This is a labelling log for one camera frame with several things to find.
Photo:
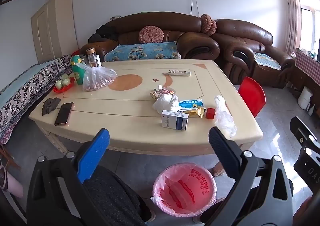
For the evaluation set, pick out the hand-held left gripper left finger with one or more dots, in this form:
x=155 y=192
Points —
x=95 y=153

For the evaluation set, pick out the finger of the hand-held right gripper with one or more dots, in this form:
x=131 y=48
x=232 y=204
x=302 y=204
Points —
x=303 y=131
x=310 y=166

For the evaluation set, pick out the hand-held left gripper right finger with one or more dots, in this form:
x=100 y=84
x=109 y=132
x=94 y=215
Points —
x=222 y=151

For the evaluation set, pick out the clear plastic bag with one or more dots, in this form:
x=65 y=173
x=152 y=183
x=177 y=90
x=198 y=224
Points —
x=225 y=118

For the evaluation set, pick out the small red box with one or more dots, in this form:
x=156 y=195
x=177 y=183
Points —
x=210 y=113

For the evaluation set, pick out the gold snack wrapper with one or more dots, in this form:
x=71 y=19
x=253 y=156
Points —
x=196 y=113

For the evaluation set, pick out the waste bin with pink bag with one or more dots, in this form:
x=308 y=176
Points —
x=185 y=191

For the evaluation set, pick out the white and blue medicine box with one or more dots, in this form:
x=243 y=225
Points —
x=175 y=121

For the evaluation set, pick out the blue medicine box with bear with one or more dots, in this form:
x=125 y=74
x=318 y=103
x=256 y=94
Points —
x=191 y=104

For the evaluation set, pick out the white plastic bag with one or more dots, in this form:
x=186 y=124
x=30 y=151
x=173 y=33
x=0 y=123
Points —
x=163 y=103

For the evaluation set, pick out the yellow and purple box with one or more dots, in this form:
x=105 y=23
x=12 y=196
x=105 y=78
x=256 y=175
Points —
x=161 y=93

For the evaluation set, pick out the white appliance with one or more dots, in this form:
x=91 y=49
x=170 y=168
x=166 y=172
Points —
x=304 y=97

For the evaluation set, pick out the person's left leg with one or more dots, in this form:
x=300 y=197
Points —
x=112 y=196

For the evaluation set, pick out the smartphone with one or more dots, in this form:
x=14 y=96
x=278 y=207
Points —
x=64 y=113

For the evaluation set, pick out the red plastic stool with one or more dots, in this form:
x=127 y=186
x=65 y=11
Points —
x=252 y=93

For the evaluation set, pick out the dark folded cloth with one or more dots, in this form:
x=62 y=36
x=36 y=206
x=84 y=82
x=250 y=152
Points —
x=51 y=106

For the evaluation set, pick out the red checkered tablecloth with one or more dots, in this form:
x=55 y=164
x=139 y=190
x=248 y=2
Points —
x=308 y=66

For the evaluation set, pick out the red fruit tray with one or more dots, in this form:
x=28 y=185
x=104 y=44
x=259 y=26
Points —
x=62 y=89

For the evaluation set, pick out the plastic bag of peanuts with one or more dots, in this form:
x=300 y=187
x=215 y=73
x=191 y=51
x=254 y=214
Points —
x=96 y=78

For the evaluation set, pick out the pale green fruit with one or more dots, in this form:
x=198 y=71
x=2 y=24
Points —
x=59 y=84
x=66 y=81

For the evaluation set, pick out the teal lace cloth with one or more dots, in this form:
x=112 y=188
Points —
x=267 y=61

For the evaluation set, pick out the green bottle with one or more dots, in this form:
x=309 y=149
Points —
x=78 y=73

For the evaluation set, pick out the pink cylindrical object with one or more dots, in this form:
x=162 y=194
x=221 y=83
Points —
x=13 y=186

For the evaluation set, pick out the brown wooden stool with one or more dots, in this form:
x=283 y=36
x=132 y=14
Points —
x=7 y=156

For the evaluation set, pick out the white remote control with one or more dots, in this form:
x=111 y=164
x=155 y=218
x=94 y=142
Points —
x=177 y=73

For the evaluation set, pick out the glass bottle with copper lid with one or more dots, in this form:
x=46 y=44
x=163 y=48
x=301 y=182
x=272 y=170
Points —
x=93 y=57

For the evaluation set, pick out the patterned bed blanket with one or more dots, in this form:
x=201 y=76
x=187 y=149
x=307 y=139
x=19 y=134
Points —
x=30 y=81

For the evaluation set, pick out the window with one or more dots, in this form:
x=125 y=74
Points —
x=310 y=23

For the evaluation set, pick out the blue floral cushion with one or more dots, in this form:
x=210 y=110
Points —
x=142 y=52

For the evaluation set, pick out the pink curtain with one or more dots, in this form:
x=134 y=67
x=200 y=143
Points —
x=293 y=13

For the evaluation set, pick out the brown leather armchair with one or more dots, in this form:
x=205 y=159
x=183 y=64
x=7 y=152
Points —
x=240 y=31

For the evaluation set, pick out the dark clothes pile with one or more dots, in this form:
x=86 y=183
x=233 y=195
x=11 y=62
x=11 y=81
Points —
x=103 y=32

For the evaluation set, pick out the pink round cushion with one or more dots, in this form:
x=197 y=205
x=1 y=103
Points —
x=207 y=23
x=151 y=35

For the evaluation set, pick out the cream wardrobe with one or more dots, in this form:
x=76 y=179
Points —
x=55 y=28

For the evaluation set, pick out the brown leather sofa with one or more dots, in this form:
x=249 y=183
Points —
x=160 y=20

